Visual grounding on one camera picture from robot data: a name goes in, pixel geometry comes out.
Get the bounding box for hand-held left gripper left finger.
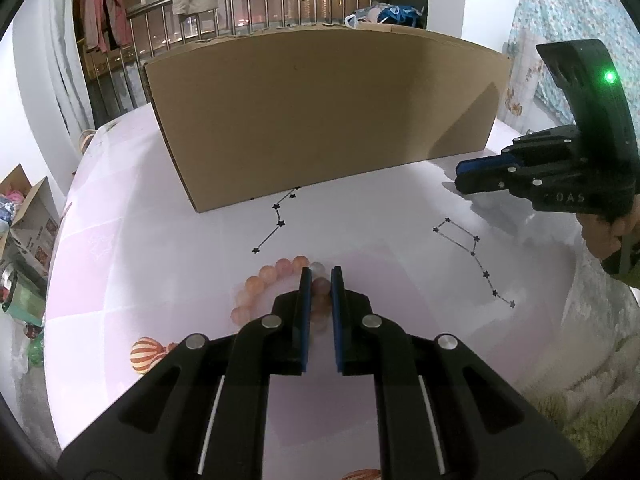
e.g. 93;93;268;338
57;266;313;480

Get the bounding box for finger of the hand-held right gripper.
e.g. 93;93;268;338
454;160;578;197
454;129;583;181

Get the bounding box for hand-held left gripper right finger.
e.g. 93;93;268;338
330;266;586;480

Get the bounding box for orange bead bracelet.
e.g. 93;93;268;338
230;255;333;333

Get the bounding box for brown cardboard box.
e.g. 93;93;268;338
142;22;512;214

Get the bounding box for person's right hand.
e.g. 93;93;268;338
580;200;640;267

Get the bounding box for rolled printed mat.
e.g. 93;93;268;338
502;50;546;128

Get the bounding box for fluffy green white garment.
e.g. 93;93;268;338
515;330;636;466

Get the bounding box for green packet box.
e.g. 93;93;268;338
0;260;48;327

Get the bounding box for metal balcony railing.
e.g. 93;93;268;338
80;0;381;122

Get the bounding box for small open cardboard box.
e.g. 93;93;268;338
0;164;63;281

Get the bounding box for white curtain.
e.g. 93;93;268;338
12;5;96;133

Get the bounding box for hanging pink garment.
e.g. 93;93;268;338
80;0;133;54

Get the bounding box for floral teal wall cloth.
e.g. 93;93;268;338
502;0;640;127

